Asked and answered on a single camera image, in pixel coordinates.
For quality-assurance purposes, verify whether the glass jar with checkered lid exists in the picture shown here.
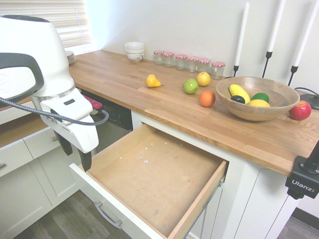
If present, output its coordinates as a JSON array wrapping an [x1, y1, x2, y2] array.
[[162, 52, 175, 68], [197, 58, 211, 75], [186, 56, 199, 73], [211, 61, 226, 80], [175, 54, 188, 71], [153, 50, 165, 66]]

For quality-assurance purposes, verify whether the white cabinet with butcher-block top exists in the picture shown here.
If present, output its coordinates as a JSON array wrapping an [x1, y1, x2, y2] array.
[[68, 49, 319, 239]]

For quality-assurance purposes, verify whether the yellow pear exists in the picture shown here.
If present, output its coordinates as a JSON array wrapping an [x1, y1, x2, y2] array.
[[146, 74, 162, 88]]

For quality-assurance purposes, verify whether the yellow banana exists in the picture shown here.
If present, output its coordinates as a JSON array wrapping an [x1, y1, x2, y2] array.
[[228, 84, 251, 105]]

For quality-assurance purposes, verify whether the red wrist camera mount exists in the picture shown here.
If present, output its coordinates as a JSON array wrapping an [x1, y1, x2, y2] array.
[[83, 94, 103, 111]]

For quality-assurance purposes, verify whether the white plate stack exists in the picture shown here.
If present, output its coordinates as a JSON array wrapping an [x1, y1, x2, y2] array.
[[65, 50, 76, 65]]

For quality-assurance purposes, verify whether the white shaker drawer cabinet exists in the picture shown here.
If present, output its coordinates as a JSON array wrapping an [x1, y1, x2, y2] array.
[[0, 99, 80, 239]]

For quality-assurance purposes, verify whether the silver bar drawer handle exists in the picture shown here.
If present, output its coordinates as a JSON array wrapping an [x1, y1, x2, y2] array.
[[94, 201, 123, 230]]

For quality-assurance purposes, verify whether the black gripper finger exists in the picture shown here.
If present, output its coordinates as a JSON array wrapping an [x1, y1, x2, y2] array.
[[54, 131, 74, 156], [77, 149, 93, 172]]

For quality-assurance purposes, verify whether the black Ulanzi clamp stand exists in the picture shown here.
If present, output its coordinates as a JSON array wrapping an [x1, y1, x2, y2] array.
[[285, 140, 319, 200]]

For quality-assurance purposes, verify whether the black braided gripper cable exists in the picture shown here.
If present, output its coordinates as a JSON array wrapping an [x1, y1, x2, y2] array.
[[0, 97, 110, 125]]

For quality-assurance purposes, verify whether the red apple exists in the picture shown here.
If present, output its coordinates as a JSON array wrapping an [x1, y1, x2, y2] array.
[[289, 100, 313, 121]]

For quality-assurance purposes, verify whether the black round device base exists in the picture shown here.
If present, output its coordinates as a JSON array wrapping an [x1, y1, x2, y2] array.
[[300, 93, 319, 111]]

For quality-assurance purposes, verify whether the yellow lemon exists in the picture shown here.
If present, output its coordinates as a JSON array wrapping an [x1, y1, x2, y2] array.
[[248, 99, 271, 108]]

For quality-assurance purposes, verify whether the white bowl with floral print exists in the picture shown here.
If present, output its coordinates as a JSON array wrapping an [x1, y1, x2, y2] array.
[[126, 51, 145, 62]]

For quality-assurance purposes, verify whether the black power cord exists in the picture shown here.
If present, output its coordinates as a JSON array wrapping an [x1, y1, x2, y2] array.
[[295, 87, 319, 95]]

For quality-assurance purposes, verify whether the yellow apple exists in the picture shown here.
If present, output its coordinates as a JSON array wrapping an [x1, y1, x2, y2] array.
[[196, 72, 211, 87]]

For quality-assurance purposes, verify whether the stainless steel dishwasher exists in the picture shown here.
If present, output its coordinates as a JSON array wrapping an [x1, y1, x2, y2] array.
[[82, 91, 133, 155]]

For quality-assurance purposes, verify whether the white window blind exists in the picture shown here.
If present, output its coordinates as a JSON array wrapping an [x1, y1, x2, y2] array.
[[0, 0, 93, 48]]

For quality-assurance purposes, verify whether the green lime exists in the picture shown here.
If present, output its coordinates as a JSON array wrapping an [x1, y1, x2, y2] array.
[[251, 92, 270, 103]]

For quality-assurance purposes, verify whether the green apple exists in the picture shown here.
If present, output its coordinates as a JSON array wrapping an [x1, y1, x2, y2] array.
[[183, 78, 199, 95]]

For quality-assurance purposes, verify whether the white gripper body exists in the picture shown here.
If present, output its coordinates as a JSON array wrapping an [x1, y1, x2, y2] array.
[[39, 92, 100, 154]]

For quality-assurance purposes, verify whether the orange fruit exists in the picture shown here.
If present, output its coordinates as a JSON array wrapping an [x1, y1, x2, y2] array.
[[198, 90, 216, 108]]

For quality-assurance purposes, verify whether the white taper candle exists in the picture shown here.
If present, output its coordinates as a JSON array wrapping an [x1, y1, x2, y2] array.
[[268, 0, 286, 53], [294, 0, 319, 67], [235, 1, 250, 67]]

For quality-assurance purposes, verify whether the plain white bowl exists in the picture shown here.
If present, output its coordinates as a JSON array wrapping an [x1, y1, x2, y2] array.
[[125, 41, 146, 53]]

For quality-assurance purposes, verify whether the white wooden drawer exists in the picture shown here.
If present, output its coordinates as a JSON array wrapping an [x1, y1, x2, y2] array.
[[69, 123, 229, 239]]

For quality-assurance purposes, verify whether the large wooden bowl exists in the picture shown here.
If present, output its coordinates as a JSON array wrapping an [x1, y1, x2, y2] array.
[[215, 76, 301, 122]]

